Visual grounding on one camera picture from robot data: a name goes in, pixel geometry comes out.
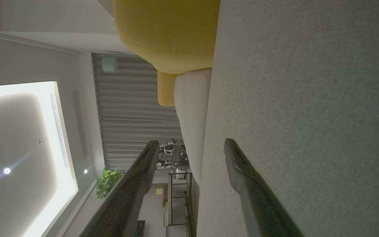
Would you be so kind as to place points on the yellow fabric sofa cushion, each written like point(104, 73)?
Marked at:
point(166, 33)
point(165, 90)

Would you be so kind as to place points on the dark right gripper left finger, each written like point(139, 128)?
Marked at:
point(127, 197)

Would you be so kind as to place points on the small yellow box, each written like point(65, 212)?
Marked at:
point(159, 191)

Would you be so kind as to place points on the long ceiling air vent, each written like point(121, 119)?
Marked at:
point(59, 131)

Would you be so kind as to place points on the black white equipment pile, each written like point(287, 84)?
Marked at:
point(171, 154)

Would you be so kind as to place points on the green leafy potted plant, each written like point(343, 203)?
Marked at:
point(105, 184)

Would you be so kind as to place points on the white stacked trays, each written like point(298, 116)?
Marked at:
point(179, 181)

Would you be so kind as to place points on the grey fabric sofa seat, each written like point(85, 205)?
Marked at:
point(308, 98)

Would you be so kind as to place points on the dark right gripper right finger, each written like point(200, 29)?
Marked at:
point(258, 197)

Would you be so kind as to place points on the grey sofa back cushion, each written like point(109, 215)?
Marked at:
point(191, 115)

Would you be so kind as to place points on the round pale green lamp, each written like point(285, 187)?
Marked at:
point(109, 64)

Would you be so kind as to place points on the grey pleated curtain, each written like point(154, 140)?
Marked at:
point(130, 108)

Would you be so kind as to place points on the small black textured panel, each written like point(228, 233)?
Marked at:
point(139, 229)

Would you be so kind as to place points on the black frame shelf rack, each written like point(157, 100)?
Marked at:
point(170, 204)

